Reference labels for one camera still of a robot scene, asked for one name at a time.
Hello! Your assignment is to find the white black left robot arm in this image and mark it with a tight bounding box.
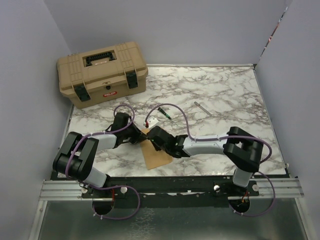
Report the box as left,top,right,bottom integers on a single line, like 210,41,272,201
52,112,147,198

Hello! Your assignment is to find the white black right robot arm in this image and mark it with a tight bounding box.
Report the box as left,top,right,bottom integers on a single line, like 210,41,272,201
146,126,264,196

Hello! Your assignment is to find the brown paper envelope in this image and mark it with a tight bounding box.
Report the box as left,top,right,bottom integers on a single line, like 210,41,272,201
140,139,173,170

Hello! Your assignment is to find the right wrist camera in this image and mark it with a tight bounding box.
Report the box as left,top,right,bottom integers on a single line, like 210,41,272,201
144,117,159,129

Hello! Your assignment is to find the green black glue pen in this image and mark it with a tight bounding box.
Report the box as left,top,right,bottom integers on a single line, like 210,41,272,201
157,107,172,120

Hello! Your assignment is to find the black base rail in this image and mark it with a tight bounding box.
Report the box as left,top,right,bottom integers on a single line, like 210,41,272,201
82,175,259,209

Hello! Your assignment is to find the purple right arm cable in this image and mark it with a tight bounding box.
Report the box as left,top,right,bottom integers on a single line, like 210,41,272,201
145,103,277,218

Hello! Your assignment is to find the tan plastic toolbox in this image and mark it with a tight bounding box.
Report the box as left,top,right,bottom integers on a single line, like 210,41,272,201
57,41,149,109

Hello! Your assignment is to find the silver metal pen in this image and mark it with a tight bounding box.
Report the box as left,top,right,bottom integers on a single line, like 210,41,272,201
194,101,213,117

